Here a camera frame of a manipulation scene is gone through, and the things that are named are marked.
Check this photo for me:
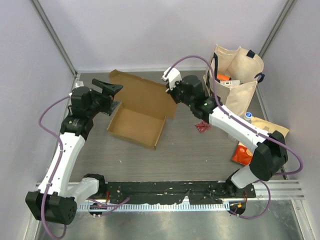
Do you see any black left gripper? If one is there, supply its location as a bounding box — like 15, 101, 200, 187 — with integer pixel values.
86, 79, 123, 118

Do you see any brown cardboard box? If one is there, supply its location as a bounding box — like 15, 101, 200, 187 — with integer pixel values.
107, 69, 177, 150

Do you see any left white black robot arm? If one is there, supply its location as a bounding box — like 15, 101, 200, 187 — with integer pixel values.
25, 78, 123, 225

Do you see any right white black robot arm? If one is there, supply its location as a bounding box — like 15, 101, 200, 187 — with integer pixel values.
162, 75, 288, 198

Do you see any white box in bag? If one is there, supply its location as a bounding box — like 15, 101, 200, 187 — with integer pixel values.
220, 80, 241, 88

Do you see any small red candy wrapper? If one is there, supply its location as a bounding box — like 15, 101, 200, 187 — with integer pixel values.
195, 120, 211, 133

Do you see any orange item in bag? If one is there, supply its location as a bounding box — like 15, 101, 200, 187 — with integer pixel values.
217, 73, 232, 82

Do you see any beige canvas tote bag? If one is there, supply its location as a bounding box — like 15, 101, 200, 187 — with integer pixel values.
203, 45, 264, 117

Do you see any clear plastic water bottle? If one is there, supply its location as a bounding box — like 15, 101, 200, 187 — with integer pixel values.
227, 111, 254, 143

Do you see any orange chips bag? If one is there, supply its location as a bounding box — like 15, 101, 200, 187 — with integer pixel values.
231, 116, 290, 166

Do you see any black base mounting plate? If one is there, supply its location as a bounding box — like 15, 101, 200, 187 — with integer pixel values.
106, 180, 256, 205

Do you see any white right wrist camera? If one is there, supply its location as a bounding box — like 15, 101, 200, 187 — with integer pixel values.
161, 67, 182, 90

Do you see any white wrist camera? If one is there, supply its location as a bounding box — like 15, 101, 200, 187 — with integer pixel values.
74, 81, 84, 88
161, 67, 182, 90

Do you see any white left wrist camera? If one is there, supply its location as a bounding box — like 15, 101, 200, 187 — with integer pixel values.
74, 81, 84, 88

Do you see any white slotted cable duct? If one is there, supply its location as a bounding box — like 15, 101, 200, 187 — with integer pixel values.
77, 201, 230, 213

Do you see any aluminium frame rail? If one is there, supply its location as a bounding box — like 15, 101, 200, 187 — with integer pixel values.
48, 178, 305, 205

